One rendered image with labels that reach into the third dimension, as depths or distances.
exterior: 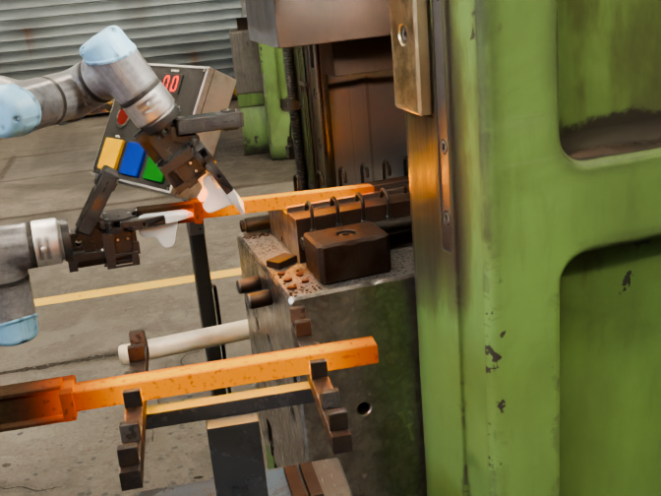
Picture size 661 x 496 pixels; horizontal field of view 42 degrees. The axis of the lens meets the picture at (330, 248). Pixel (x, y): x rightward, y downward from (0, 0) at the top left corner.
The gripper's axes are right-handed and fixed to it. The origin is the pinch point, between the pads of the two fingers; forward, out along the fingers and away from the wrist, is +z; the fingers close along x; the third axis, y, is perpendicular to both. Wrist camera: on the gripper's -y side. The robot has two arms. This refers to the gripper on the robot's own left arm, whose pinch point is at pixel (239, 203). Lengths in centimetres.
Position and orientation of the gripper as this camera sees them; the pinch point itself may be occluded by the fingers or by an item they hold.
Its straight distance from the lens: 148.8
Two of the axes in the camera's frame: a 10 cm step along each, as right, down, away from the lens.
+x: 3.1, 2.8, -9.1
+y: -7.9, 6.1, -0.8
